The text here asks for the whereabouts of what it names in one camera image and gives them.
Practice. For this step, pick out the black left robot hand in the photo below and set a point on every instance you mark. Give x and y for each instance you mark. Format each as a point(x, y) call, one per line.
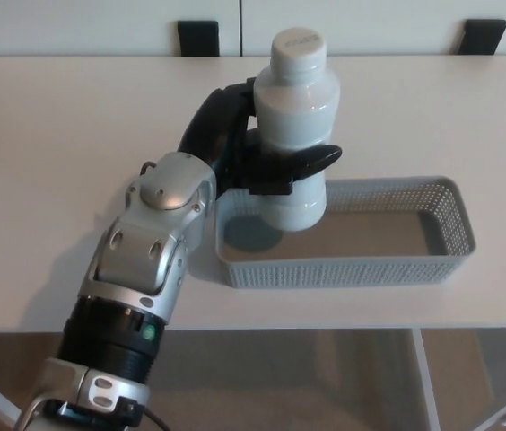
point(217, 130)

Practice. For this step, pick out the grey perforated plastic basket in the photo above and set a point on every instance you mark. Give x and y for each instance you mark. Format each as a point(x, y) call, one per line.
point(347, 269)

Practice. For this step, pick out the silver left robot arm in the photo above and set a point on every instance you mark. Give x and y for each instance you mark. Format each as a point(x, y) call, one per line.
point(154, 215)

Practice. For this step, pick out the white plastic bottle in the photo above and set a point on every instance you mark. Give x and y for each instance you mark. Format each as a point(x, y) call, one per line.
point(293, 103)

